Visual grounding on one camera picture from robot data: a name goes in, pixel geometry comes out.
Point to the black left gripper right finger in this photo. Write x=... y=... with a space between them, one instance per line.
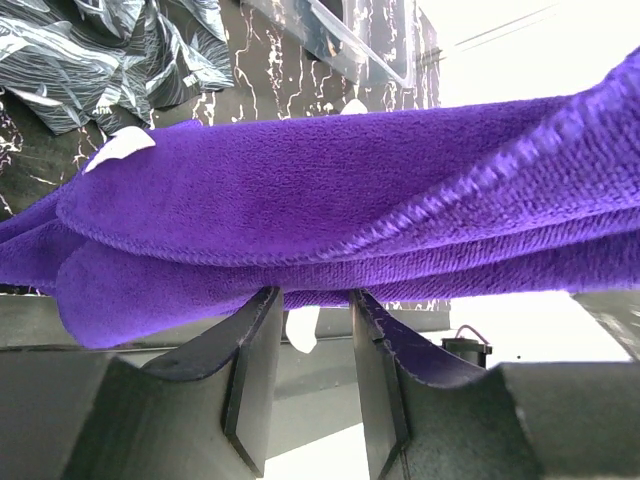
x=396 y=368

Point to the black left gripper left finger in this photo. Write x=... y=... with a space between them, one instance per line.
x=227 y=375

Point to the purple fleece sock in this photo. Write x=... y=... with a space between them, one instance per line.
x=164 y=227

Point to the dark patterned sock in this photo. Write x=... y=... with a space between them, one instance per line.
x=111 y=62

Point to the metal hanging rack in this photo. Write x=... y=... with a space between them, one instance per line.
x=300 y=328

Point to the clear plastic bin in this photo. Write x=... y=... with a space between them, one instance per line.
x=369 y=42

